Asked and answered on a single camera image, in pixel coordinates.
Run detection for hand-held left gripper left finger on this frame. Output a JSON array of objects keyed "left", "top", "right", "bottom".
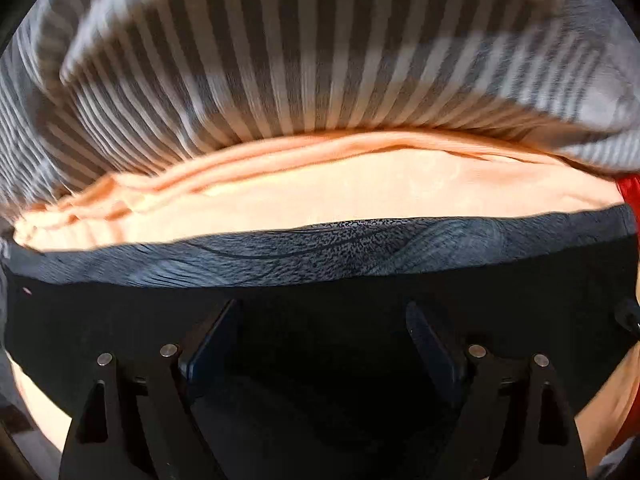
[{"left": 59, "top": 299, "right": 242, "bottom": 480}]

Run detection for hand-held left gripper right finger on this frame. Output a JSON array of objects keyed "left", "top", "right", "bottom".
[{"left": 405, "top": 301, "right": 589, "bottom": 480}]

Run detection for black pants with grey waistband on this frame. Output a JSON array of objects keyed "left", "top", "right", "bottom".
[{"left": 0, "top": 211, "right": 640, "bottom": 480}]

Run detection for orange bed sheet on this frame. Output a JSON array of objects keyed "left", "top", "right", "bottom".
[{"left": 10, "top": 129, "right": 640, "bottom": 466}]

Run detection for red embroidered pillow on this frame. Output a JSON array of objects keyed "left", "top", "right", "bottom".
[{"left": 614, "top": 171, "right": 640, "bottom": 261}]

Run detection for grey striped duvet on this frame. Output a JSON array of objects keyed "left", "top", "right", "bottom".
[{"left": 0, "top": 0, "right": 640, "bottom": 211}]

